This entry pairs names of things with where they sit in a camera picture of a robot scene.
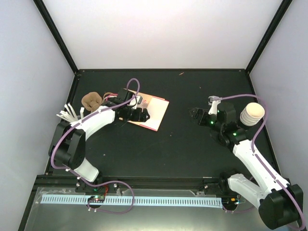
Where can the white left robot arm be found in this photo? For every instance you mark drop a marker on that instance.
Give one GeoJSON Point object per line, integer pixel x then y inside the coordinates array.
{"type": "Point", "coordinates": [67, 150]}

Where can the black frame post right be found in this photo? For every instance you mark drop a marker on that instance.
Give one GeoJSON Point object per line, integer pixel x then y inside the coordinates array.
{"type": "Point", "coordinates": [278, 16]}

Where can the stack of paper cups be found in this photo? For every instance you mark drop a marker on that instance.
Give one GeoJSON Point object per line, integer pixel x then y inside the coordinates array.
{"type": "Point", "coordinates": [252, 114]}

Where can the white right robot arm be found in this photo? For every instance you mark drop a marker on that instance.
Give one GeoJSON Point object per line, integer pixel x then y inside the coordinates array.
{"type": "Point", "coordinates": [278, 202]}

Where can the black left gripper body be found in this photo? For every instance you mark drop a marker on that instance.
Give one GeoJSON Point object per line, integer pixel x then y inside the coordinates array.
{"type": "Point", "coordinates": [129, 116]}

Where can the black frame post left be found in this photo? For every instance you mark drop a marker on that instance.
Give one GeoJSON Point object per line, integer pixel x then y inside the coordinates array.
{"type": "Point", "coordinates": [55, 33]}

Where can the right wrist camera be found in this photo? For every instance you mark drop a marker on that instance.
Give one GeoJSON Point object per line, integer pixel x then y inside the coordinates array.
{"type": "Point", "coordinates": [214, 101]}

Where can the brown pulp cup carriers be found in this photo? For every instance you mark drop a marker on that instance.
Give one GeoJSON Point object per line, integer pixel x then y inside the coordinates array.
{"type": "Point", "coordinates": [92, 101]}

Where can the cream cakes paper bag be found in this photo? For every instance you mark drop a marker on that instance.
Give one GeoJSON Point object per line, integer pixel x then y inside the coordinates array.
{"type": "Point", "coordinates": [156, 108]}

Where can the black frame post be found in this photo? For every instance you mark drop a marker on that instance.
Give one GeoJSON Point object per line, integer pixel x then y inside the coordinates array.
{"type": "Point", "coordinates": [278, 16]}
{"type": "Point", "coordinates": [55, 33]}

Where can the light blue cable duct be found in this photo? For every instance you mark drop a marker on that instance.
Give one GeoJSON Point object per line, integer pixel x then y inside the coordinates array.
{"type": "Point", "coordinates": [61, 199]}

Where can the white straws bundle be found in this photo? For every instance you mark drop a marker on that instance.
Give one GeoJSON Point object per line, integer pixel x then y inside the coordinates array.
{"type": "Point", "coordinates": [69, 114]}

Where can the plain brown paper bag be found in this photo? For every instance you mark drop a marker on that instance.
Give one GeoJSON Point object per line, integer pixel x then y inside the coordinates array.
{"type": "Point", "coordinates": [107, 95]}

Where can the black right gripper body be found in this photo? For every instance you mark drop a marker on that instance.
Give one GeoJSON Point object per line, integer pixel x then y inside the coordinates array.
{"type": "Point", "coordinates": [203, 121]}

